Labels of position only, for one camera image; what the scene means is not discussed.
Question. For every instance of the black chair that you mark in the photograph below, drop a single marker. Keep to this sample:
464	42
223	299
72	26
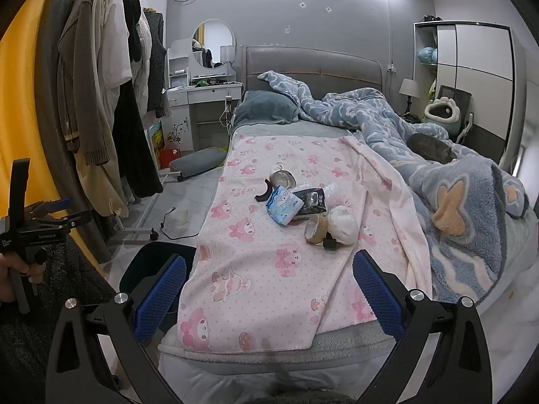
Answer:
461	96

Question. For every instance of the black curved plastic piece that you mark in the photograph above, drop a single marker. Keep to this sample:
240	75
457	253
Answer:
264	192

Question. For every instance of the white shirt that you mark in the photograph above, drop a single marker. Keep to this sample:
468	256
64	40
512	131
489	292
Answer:
114	50

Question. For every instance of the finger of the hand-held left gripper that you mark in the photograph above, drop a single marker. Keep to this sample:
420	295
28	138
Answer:
63	216

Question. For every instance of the dark grey knit top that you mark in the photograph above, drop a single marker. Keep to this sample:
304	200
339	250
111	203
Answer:
156	71

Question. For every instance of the black plastic packet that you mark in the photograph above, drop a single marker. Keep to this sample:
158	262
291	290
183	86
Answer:
312	202

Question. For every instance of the wide cardboard tape roll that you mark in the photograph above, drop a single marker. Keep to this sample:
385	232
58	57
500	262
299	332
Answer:
316	229

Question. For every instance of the yellow landscape painting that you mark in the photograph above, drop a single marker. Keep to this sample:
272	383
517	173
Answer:
155	136

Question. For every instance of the yellow curtain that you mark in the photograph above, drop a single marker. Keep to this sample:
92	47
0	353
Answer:
29	113

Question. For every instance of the cream sweater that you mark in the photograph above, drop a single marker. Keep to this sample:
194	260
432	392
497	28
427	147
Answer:
142	71

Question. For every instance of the beige coat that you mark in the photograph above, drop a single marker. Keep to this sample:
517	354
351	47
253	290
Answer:
101	185

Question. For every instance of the green plush cat bed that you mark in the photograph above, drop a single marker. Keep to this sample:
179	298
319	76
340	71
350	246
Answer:
442	111

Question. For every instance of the person's left hand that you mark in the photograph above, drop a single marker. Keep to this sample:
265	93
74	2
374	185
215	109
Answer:
9	267

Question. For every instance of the white wardrobe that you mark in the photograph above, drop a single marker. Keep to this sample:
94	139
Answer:
480	71

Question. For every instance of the blue plush toy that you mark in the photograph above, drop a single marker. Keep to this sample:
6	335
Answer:
427	55

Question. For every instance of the round mirror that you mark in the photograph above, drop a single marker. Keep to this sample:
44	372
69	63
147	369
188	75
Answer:
214	38

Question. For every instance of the clear plastic wrapper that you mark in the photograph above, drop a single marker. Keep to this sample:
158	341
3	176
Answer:
309	186

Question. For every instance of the bedside lamp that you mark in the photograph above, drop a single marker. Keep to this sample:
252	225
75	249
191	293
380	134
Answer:
409	86

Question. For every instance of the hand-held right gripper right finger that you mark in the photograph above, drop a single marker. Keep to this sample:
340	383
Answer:
377	298

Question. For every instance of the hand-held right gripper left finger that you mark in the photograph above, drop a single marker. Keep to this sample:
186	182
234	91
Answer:
162	298

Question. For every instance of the black coat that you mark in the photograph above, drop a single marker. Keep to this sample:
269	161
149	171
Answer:
134	151

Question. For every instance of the red box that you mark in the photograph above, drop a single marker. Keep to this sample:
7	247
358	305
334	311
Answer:
167	158

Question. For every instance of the grey bed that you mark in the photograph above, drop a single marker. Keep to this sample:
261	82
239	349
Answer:
311	65

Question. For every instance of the grey pillow on bed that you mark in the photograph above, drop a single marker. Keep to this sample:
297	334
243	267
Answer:
265	107

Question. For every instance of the white table lamp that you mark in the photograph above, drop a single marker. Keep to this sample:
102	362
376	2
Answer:
227	54

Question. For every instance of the grey brown knit-cuff jacket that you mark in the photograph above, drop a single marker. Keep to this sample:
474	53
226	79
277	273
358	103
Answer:
75	84

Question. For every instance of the grey cushion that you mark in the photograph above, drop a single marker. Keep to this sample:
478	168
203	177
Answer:
196	162

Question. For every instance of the dark trash bin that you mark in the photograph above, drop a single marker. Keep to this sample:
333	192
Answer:
145	261

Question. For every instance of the person's left forearm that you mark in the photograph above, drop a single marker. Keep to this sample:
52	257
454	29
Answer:
50	294

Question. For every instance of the white clothes rack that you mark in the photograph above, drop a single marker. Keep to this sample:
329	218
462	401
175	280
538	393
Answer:
141	223

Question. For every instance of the grey cat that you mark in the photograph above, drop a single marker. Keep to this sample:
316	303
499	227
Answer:
431	147

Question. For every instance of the blue white tissue packet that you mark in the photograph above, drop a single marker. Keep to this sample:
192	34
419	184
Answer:
283	206

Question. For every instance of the white vanity desk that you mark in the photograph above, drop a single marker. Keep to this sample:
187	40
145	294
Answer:
210	92

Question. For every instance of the blue cloud pattern duvet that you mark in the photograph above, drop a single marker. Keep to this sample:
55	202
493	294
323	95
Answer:
454	202

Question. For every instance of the pink printed blanket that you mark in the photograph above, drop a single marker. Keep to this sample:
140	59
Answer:
269	261

